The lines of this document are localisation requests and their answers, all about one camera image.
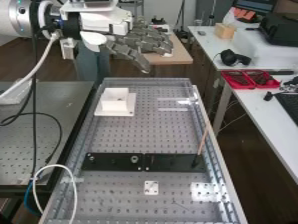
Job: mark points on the small white square plate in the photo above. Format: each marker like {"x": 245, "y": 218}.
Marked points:
{"x": 150, "y": 187}

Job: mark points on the large metal nut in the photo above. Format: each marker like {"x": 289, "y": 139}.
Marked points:
{"x": 133, "y": 159}

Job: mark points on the wooden table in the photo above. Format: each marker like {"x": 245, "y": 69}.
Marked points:
{"x": 173, "y": 58}

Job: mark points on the thin stick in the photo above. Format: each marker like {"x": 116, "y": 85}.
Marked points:
{"x": 202, "y": 140}

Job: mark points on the small metal nut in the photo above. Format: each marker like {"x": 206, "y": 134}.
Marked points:
{"x": 90, "y": 158}

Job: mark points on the black headphones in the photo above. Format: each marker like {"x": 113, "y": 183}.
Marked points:
{"x": 233, "y": 57}

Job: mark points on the clear box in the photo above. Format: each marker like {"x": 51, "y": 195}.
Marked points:
{"x": 146, "y": 133}

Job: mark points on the red tray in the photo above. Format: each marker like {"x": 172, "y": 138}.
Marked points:
{"x": 265, "y": 77}
{"x": 237, "y": 79}

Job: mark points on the wooden block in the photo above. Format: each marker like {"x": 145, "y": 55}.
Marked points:
{"x": 225, "y": 31}

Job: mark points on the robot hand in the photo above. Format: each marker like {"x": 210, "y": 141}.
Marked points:
{"x": 106, "y": 20}

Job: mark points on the black keyboard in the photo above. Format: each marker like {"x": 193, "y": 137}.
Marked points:
{"x": 290, "y": 106}

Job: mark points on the white desk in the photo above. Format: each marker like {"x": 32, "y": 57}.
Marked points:
{"x": 261, "y": 55}
{"x": 270, "y": 133}

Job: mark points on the black printer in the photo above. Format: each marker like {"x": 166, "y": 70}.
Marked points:
{"x": 279, "y": 30}

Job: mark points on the small white box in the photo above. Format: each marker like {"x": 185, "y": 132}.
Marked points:
{"x": 114, "y": 101}

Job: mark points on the black plate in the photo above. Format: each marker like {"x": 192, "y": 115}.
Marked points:
{"x": 168, "y": 163}

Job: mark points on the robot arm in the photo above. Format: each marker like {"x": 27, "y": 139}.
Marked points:
{"x": 21, "y": 16}

